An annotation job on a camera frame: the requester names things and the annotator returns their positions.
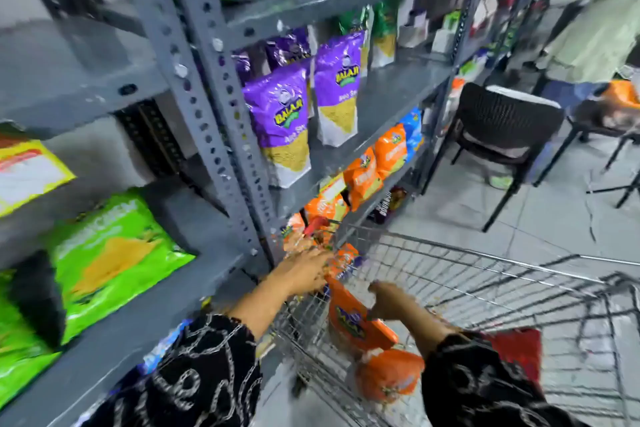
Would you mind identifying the bright green snack bag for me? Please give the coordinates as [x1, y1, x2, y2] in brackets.
[47, 189, 196, 345]
[0, 269, 62, 408]

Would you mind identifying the person's left hand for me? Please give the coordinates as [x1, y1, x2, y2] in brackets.
[269, 247, 335, 298]

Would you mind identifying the person's left forearm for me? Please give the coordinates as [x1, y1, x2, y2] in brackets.
[79, 269, 296, 427]

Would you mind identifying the blue snack bag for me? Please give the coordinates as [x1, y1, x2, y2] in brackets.
[139, 319, 194, 376]
[399, 107, 425, 162]

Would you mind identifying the wire shopping cart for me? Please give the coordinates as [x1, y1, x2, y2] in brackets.
[272, 215, 640, 427]

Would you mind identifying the orange snack bag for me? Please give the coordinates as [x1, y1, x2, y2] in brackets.
[325, 276, 400, 355]
[281, 213, 309, 254]
[375, 124, 409, 180]
[303, 174, 351, 228]
[355, 347, 426, 405]
[343, 147, 384, 212]
[327, 242, 362, 282]

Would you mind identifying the person's right hand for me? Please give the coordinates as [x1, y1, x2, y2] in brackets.
[367, 281, 426, 322]

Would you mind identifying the black stool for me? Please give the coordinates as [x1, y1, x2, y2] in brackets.
[532, 91, 640, 210]

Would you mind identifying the black mesh chair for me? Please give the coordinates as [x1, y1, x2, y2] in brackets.
[422, 82, 566, 234]

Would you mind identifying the person's right forearm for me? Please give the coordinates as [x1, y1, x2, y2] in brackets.
[402, 304, 591, 427]

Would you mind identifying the white box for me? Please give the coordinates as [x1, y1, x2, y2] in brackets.
[397, 0, 431, 48]

